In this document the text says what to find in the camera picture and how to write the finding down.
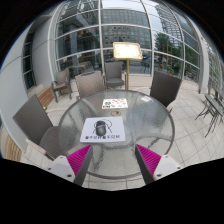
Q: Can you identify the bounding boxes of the dark brown wicker chair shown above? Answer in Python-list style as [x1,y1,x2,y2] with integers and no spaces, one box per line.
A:
[149,70,183,113]

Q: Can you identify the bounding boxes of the white mouse pad black print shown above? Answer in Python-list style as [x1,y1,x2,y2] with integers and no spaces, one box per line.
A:
[79,115,127,144]

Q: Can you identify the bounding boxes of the black computer mouse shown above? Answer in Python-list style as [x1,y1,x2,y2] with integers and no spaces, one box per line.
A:
[94,120,108,137]

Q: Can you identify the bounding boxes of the wooden slat bench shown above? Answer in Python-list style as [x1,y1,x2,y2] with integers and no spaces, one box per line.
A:
[35,86,55,109]

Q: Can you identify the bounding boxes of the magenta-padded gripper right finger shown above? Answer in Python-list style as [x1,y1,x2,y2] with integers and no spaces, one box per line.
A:
[134,143,183,186]

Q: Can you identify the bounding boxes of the tan round ring coaster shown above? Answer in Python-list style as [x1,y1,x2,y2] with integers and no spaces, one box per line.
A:
[109,109,123,118]

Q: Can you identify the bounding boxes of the colourful picture menu sheet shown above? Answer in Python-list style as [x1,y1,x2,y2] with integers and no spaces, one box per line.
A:
[101,97,130,110]

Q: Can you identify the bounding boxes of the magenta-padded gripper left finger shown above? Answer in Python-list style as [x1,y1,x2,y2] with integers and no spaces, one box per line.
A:
[45,143,95,187]

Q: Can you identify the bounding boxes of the grey wicker chair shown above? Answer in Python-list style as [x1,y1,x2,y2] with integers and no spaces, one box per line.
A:
[12,93,65,161]
[50,67,72,104]
[103,61,127,90]
[74,70,106,101]

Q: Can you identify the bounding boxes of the gold menu stand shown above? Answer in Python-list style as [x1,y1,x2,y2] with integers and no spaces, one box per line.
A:
[112,41,144,91]

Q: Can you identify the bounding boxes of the black metal folding table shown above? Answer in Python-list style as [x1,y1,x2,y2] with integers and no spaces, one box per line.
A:
[195,92,224,138]

